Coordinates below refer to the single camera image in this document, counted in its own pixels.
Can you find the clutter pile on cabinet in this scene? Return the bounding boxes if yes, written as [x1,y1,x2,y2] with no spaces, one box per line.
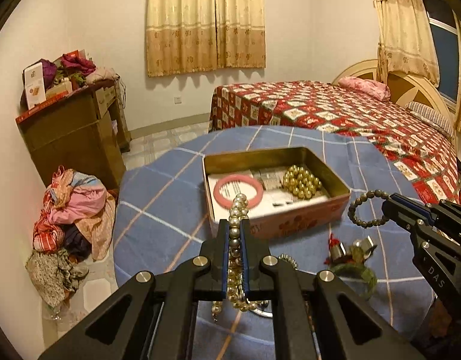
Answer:
[38,50,120,100]

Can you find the white product box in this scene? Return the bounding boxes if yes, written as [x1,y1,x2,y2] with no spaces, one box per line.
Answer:
[24,62,46,110]

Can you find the gold coin red cord pendant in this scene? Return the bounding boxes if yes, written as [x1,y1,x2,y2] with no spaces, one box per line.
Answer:
[325,233,342,266]

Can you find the green jade bangle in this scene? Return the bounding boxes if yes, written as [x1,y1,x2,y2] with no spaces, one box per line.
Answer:
[330,245,378,300]

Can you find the bed with red quilt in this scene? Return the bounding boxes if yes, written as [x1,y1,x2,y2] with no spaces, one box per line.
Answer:
[209,80,460,203]

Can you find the pile of colourful clothes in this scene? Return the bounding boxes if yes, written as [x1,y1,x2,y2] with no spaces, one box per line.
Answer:
[25,166,118,309]

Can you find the paper cards in tin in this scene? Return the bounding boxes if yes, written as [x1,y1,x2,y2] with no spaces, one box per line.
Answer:
[207,167,330,222]

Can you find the pink pillow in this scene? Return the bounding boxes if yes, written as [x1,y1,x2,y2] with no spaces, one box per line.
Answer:
[338,76,391,102]

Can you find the dark bead bracelet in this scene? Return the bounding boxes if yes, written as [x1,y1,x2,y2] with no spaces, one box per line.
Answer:
[347,189,391,229]

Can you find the cream wooden headboard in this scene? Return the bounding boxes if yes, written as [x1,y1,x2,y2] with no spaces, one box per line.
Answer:
[332,59,452,141]

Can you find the blue plaid tablecloth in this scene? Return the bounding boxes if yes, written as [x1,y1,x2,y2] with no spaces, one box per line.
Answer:
[114,126,435,338]

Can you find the silver metal cuff bracelet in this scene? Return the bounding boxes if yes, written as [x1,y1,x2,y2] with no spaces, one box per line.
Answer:
[329,235,378,265]

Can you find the brown wooden cabinet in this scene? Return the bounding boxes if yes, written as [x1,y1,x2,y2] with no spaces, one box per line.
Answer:
[16,79,130,189]

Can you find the silver pearl necklace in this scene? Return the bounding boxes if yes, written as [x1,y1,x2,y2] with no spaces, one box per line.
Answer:
[210,193,271,323]

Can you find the pink metal tin box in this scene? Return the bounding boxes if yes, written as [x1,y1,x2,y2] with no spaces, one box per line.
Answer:
[202,146,351,239]

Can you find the beige window curtain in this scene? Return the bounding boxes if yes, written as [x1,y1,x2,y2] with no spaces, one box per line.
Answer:
[146,0,266,77]
[366,0,461,142]

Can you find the striped grey pillow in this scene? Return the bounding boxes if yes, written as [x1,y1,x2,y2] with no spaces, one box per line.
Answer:
[405,102,454,139]

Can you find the pink bangle bracelet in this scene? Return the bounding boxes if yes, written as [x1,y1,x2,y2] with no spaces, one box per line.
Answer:
[213,174,265,210]

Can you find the beige centre window curtain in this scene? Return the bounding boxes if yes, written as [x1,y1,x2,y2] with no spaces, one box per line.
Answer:
[146,0,266,77]

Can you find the beige right window curtain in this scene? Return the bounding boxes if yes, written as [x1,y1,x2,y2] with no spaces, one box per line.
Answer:
[366,0,461,142]

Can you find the gold pearl bead necklace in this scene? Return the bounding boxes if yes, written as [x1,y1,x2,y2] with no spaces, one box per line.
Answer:
[281,164,324,200]

